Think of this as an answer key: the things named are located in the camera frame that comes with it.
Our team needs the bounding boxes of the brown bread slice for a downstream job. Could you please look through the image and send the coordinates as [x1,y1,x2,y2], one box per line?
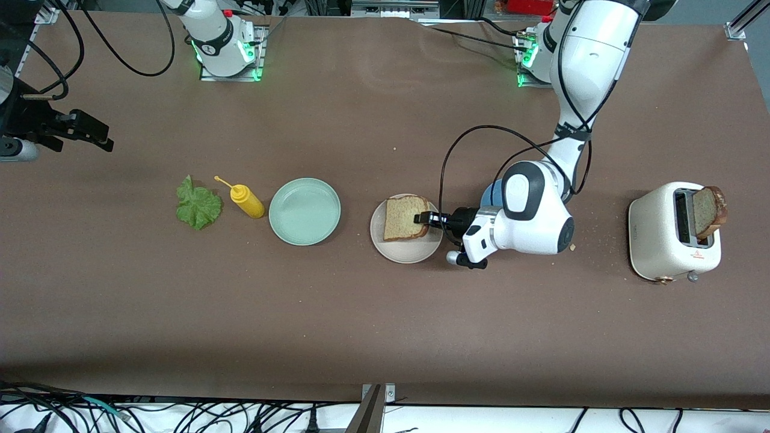
[692,185,728,240]
[384,195,433,242]

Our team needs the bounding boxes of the green lettuce leaf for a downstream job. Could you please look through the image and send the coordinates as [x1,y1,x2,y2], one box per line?
[176,174,223,231]

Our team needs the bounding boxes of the yellow mustard squeeze bottle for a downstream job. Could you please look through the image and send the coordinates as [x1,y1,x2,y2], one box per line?
[214,176,265,220]

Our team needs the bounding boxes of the blue plate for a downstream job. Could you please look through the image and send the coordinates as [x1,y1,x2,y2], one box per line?
[480,179,507,209]

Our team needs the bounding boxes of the beige plate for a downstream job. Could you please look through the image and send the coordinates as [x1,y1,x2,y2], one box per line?
[370,194,444,264]

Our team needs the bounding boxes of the mint green plate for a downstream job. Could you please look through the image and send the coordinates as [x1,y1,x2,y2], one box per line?
[269,177,342,246]

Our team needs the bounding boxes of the white toaster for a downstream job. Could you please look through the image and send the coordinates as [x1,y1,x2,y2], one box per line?
[629,182,722,284]

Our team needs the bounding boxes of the aluminium profile bar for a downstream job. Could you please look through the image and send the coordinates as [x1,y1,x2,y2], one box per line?
[346,384,386,433]

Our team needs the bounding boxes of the grey metal box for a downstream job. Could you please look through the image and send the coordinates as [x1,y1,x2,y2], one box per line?
[352,0,440,19]

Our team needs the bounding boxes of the red box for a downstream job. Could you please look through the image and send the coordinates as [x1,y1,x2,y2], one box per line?
[508,0,554,16]

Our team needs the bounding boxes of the aluminium corner profile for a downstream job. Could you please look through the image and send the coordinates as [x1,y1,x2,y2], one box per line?
[725,0,770,41]

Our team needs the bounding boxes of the aluminium side rail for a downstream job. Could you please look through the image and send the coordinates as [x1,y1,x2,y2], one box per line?
[12,23,44,82]

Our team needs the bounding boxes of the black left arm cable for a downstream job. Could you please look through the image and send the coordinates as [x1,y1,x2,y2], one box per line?
[439,0,638,226]

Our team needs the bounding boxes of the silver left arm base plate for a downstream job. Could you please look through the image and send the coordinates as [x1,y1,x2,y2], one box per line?
[514,30,557,89]

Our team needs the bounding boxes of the black cable on table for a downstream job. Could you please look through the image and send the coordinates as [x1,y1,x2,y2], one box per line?
[415,18,530,52]

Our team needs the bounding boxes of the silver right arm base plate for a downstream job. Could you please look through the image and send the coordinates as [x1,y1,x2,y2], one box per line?
[200,25,266,82]

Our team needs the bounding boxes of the teal cable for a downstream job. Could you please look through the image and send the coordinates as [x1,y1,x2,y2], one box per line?
[81,394,130,422]

